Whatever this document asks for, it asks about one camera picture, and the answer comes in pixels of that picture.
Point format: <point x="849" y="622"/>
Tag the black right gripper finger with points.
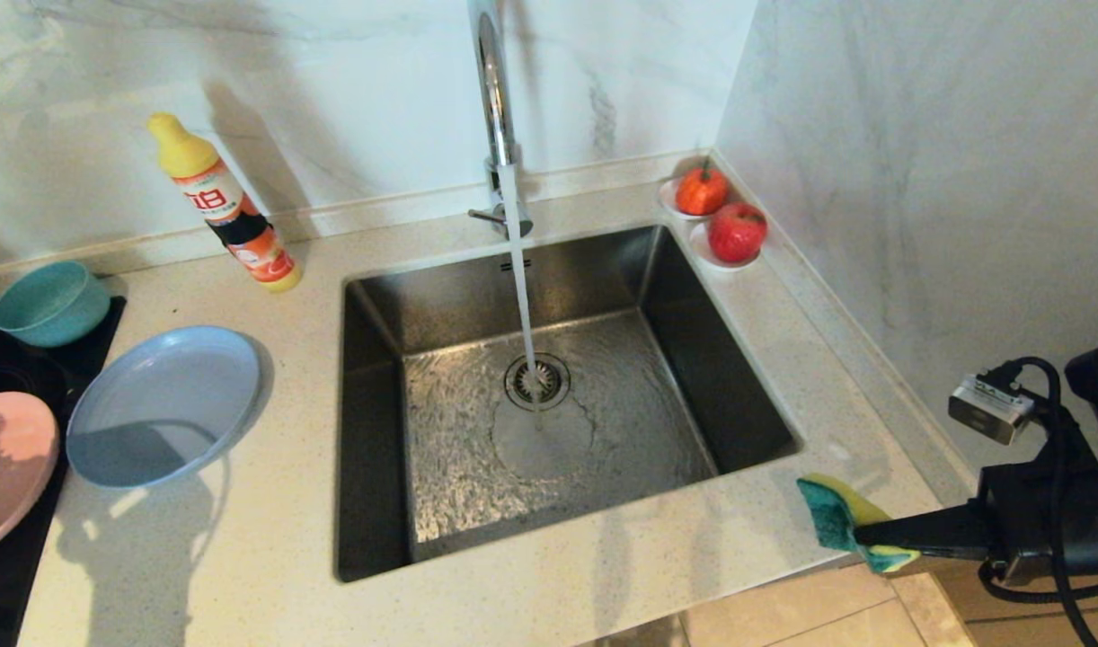
<point x="926" y="535"/>

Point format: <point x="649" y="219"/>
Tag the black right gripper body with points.
<point x="1025" y="521"/>

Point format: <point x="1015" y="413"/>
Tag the yellow green sponge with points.
<point x="832" y="517"/>

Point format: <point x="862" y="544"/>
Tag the chrome faucet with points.
<point x="497" y="99"/>

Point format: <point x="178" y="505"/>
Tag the orange detergent bottle yellow cap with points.
<point x="221" y="202"/>

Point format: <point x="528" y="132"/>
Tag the blue bowl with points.
<point x="50" y="305"/>

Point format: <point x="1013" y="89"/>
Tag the pink plate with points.
<point x="10" y="467"/>

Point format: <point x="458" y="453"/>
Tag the stainless steel sink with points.
<point x="648" y="431"/>

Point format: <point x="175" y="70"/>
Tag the metal sink drain strainer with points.
<point x="553" y="382"/>

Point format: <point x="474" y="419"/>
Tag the brown wooden cabinet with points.
<point x="1034" y="620"/>

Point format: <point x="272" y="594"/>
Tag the small white dish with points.
<point x="668" y="198"/>
<point x="709" y="258"/>

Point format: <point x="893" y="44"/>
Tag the red toy apple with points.
<point x="738" y="232"/>

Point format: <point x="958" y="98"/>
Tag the orange toy persimmon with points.
<point x="702" y="190"/>

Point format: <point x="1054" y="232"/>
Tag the clear water stream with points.
<point x="522" y="279"/>

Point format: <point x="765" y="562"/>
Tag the light blue plate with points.
<point x="172" y="395"/>

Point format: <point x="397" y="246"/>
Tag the black induction cooktop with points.
<point x="19" y="368"/>

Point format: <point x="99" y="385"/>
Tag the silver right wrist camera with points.
<point x="989" y="409"/>

